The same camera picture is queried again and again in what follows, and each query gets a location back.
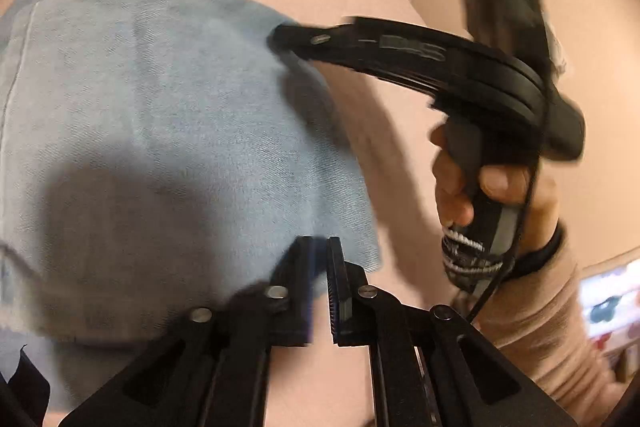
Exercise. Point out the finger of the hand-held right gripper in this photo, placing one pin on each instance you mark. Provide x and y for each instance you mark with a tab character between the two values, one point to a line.
350	47

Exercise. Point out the light blue denim pants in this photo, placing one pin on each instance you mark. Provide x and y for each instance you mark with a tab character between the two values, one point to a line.
150	132

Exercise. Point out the person's right hand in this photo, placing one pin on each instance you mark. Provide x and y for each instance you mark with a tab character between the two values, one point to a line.
500	184

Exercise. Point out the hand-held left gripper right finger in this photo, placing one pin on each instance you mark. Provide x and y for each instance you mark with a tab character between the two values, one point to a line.
336	292

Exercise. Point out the person's right forearm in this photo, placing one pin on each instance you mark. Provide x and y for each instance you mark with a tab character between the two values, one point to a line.
540	322

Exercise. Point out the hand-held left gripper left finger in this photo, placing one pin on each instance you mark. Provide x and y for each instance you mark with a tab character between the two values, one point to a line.
300	292

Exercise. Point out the colourful printed item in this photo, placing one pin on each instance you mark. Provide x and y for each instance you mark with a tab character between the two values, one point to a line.
612	302

